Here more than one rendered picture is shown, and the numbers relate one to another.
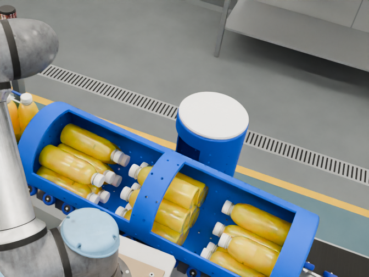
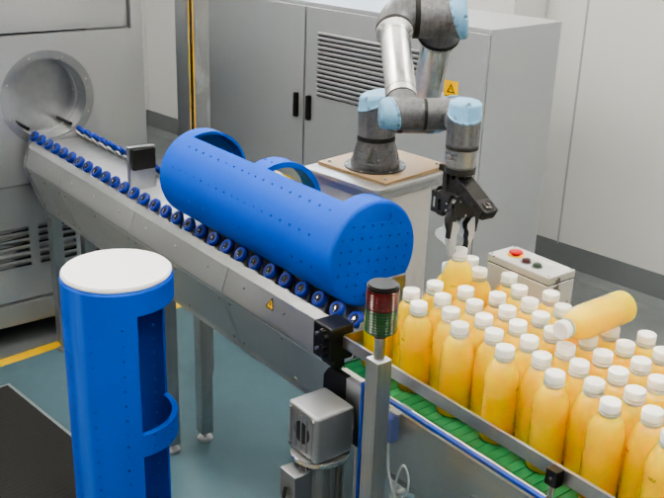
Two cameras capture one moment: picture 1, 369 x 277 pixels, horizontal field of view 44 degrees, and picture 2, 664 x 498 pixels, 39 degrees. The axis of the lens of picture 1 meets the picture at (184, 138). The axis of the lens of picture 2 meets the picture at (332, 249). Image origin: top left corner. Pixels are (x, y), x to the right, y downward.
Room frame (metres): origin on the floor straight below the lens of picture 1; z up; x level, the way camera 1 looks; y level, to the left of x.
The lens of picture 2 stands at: (2.94, 1.53, 1.96)
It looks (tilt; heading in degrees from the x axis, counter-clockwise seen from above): 21 degrees down; 212
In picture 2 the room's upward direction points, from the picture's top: 2 degrees clockwise
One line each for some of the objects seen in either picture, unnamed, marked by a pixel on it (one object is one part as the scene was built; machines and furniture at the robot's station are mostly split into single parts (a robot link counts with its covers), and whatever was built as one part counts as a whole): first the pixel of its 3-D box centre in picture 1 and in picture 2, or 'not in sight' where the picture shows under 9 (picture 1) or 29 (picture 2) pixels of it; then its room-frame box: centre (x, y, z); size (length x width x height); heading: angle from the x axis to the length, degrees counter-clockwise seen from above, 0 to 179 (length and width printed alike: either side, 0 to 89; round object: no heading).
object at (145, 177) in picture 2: not in sight; (142, 167); (0.61, -0.75, 1.00); 0.10 x 0.04 x 0.15; 161
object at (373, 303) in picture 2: (7, 15); (382, 297); (1.51, 0.75, 1.23); 0.06 x 0.06 x 0.04
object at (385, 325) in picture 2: not in sight; (380, 318); (1.51, 0.75, 1.18); 0.06 x 0.06 x 0.05
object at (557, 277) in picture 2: not in sight; (529, 279); (0.84, 0.79, 1.05); 0.20 x 0.10 x 0.10; 71
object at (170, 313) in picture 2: not in sight; (169, 375); (0.77, -0.51, 0.31); 0.06 x 0.06 x 0.63; 71
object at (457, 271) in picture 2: not in sight; (456, 292); (1.06, 0.70, 1.06); 0.07 x 0.07 x 0.19
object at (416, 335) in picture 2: not in sight; (415, 348); (1.25, 0.70, 1.00); 0.07 x 0.07 x 0.19
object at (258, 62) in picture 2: not in sight; (338, 142); (-1.04, -0.97, 0.72); 2.15 x 0.54 x 1.45; 77
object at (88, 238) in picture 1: (88, 244); (379, 112); (0.53, 0.16, 1.33); 0.13 x 0.12 x 0.14; 125
